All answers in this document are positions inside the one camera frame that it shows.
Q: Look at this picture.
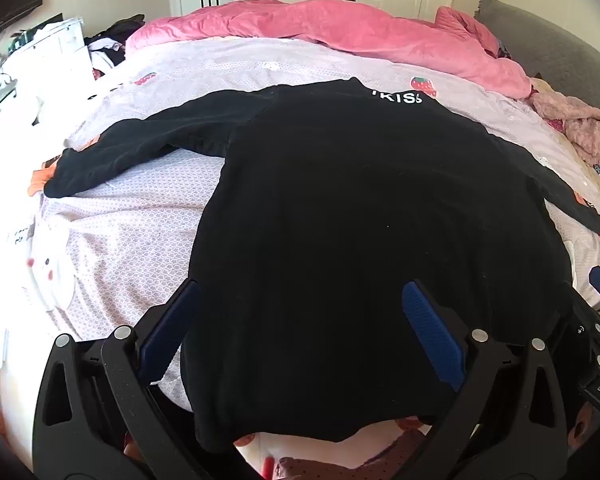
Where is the pile of dark clothes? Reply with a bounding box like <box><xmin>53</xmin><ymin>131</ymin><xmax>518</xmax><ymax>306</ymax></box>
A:
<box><xmin>84</xmin><ymin>17</ymin><xmax>146</xmax><ymax>68</ymax></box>

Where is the black long-sleeved shirt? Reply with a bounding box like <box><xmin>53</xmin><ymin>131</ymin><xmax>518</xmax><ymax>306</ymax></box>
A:
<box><xmin>44</xmin><ymin>79</ymin><xmax>600</xmax><ymax>456</ymax></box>

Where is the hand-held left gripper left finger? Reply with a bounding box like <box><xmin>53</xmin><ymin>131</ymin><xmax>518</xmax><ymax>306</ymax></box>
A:
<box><xmin>32</xmin><ymin>279</ymin><xmax>242</xmax><ymax>480</ymax></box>

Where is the white drawer cabinet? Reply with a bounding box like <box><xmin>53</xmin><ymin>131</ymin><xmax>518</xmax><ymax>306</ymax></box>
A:
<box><xmin>10</xmin><ymin>17</ymin><xmax>93</xmax><ymax>96</ymax></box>

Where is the lilac strawberry print bedsheet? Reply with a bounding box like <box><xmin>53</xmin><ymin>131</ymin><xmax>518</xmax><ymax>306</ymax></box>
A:
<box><xmin>0</xmin><ymin>37</ymin><xmax>600</xmax><ymax>480</ymax></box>

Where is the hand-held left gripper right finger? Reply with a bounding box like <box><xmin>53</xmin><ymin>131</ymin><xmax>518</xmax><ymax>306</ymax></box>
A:
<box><xmin>401</xmin><ymin>277</ymin><xmax>589</xmax><ymax>480</ymax></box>

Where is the fluffy pink garment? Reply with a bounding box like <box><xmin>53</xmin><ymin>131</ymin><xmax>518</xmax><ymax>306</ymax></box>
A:
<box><xmin>530</xmin><ymin>91</ymin><xmax>600</xmax><ymax>166</ymax></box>

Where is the grey quilted headboard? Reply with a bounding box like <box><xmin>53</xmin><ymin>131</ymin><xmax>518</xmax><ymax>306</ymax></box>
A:
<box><xmin>472</xmin><ymin>0</ymin><xmax>600</xmax><ymax>131</ymax></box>

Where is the pink quilt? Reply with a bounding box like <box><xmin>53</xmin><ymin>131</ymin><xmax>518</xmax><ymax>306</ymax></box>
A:
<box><xmin>125</xmin><ymin>0</ymin><xmax>533</xmax><ymax>100</ymax></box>

